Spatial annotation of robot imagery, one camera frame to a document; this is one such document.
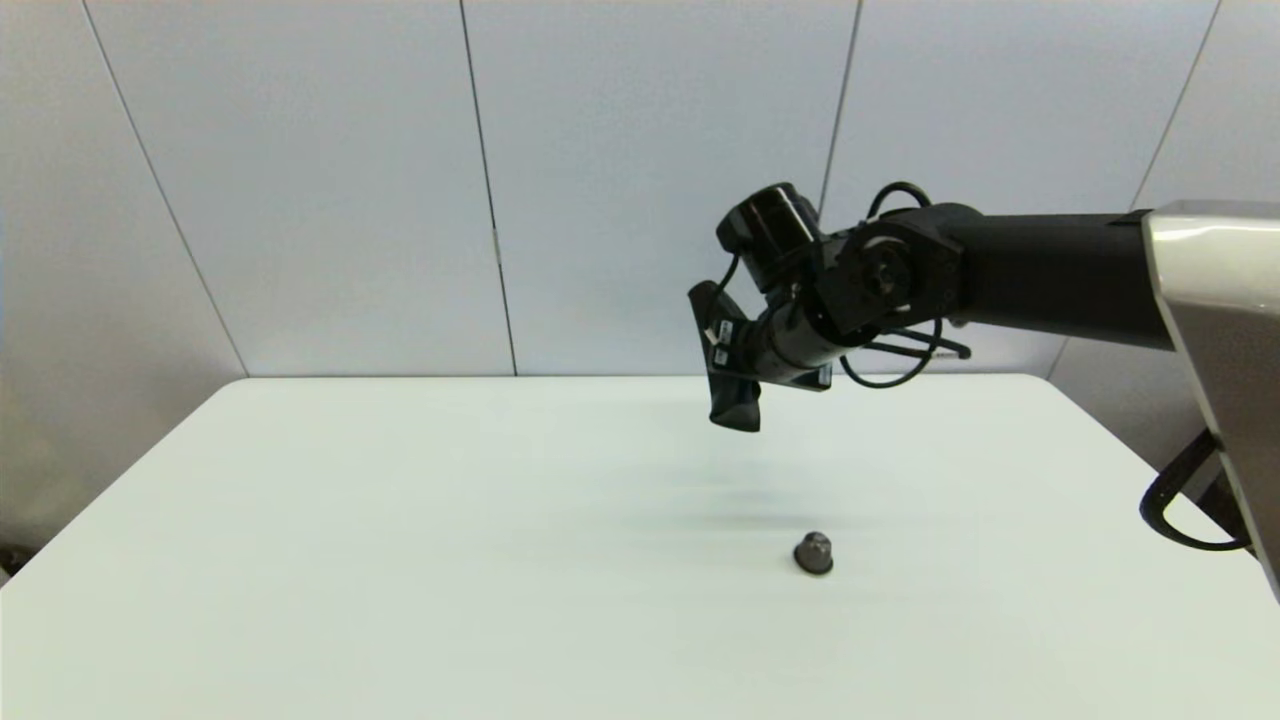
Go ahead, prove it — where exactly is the grey coffee capsule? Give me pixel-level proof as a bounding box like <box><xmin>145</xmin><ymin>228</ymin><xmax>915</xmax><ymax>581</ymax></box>
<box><xmin>793</xmin><ymin>531</ymin><xmax>835</xmax><ymax>577</ymax></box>

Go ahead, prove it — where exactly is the black looping arm cable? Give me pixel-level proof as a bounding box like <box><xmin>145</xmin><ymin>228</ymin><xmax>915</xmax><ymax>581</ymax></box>
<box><xmin>838</xmin><ymin>182</ymin><xmax>973</xmax><ymax>390</ymax></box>

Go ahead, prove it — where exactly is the black glasses case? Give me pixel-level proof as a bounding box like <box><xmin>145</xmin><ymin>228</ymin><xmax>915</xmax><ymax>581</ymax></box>
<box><xmin>688</xmin><ymin>282</ymin><xmax>763</xmax><ymax>433</ymax></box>

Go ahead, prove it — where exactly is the thick black cable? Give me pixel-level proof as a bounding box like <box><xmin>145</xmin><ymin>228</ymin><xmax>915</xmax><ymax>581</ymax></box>
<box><xmin>1140</xmin><ymin>430</ymin><xmax>1251</xmax><ymax>553</ymax></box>

